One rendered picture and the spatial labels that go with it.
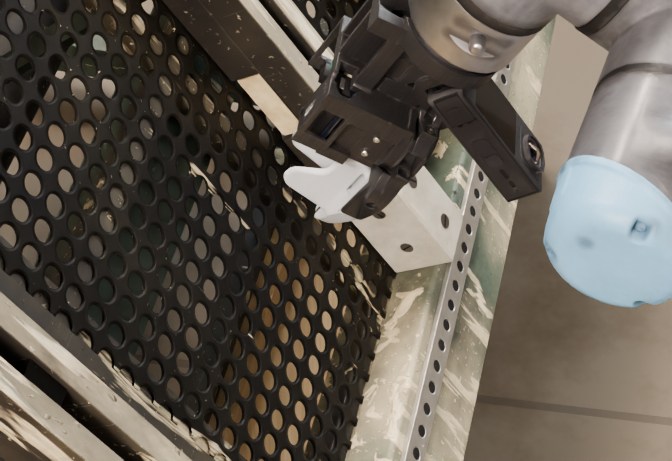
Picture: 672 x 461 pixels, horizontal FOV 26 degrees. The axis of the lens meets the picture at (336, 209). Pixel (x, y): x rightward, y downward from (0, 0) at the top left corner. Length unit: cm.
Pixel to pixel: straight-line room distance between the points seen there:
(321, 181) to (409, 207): 47
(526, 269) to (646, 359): 27
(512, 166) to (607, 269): 22
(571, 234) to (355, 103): 23
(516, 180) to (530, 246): 174
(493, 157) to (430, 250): 56
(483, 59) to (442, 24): 3
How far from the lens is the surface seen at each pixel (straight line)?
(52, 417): 103
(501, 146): 93
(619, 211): 70
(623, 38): 80
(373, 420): 143
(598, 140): 74
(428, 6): 85
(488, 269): 160
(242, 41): 132
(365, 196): 95
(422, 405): 143
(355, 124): 91
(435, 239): 147
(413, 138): 92
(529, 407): 249
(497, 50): 85
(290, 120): 139
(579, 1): 81
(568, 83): 296
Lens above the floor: 212
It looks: 51 degrees down
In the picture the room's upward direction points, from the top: straight up
